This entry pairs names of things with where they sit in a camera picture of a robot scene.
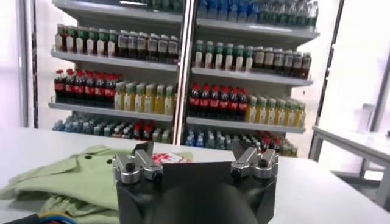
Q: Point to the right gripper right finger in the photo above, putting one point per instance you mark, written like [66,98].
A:
[253,162]

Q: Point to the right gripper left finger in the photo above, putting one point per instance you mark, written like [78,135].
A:
[140,165]

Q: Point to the light green t-shirt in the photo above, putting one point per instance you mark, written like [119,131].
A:
[76,182]

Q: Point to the yellow tea bottle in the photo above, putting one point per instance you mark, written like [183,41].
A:
[299,118]
[251,112]
[119,100]
[159,104]
[280,116]
[139,102]
[129,101]
[150,103]
[271,115]
[290,117]
[169,105]
[261,114]

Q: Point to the metal drinks shelving unit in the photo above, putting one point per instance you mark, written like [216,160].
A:
[122,61]
[243,76]

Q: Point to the white metal side table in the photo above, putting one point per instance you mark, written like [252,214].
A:
[350,143]

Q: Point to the dark slanted frame pole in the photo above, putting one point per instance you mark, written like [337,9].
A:
[330,61]

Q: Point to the black window frame pole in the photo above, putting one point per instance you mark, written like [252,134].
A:
[34,61]

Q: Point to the grey window frame pole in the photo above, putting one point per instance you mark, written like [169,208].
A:
[24,61]

